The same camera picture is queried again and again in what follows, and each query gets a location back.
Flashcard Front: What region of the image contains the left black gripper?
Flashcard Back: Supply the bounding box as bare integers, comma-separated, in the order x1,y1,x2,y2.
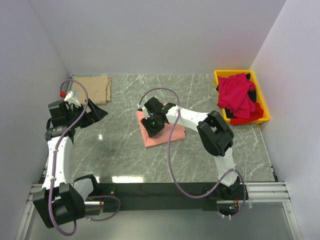
66,98,108,129

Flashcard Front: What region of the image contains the pink t shirt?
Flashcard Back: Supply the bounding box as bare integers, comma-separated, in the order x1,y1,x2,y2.
136,110,186,148

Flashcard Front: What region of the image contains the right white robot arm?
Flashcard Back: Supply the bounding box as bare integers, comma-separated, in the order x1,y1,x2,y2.
138,97,241,200

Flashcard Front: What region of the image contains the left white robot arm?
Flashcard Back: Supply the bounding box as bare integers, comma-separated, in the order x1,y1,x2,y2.
33,99,108,229

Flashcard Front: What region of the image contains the brown cardboard sheet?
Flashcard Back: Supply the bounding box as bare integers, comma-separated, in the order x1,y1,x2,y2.
74,75,112,105

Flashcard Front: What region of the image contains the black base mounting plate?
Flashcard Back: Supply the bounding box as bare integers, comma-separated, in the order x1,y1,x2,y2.
82,182,250,214

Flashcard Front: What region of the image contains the red t shirt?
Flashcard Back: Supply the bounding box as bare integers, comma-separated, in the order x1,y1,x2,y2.
216,72,264,125

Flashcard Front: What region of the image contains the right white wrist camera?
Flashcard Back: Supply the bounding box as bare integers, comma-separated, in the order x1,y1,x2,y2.
136,105,151,119

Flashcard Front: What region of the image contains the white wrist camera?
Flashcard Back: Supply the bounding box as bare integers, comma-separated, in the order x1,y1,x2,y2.
136,105,151,119
64,89,81,108

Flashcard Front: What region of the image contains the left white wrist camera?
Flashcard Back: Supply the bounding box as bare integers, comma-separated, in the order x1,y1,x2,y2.
64,89,81,108

